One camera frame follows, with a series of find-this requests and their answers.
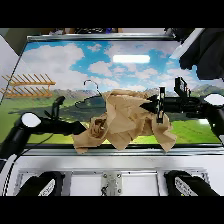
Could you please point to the silver frame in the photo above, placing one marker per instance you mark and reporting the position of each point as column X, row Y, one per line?
column 111, row 181

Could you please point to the orange wooden rack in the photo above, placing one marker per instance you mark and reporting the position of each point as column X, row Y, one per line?
column 28, row 83

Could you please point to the tan long-sleeved shirt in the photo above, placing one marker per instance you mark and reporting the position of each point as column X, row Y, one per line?
column 123, row 120

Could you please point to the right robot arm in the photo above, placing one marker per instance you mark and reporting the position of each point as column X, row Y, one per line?
column 200, row 104

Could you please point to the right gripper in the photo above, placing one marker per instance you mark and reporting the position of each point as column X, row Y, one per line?
column 170, row 105

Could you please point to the black garment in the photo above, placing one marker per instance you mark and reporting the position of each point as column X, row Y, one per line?
column 208, row 53

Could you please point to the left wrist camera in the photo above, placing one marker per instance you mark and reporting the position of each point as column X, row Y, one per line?
column 58, row 101

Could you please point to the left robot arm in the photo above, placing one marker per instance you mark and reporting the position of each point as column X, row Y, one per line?
column 50, row 126

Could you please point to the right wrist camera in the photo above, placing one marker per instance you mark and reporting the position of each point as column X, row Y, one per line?
column 180, row 85

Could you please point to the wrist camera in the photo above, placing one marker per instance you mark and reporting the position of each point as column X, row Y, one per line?
column 180, row 85
column 58, row 101

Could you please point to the black clothes hanger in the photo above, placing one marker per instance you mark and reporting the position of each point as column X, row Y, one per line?
column 97, row 87

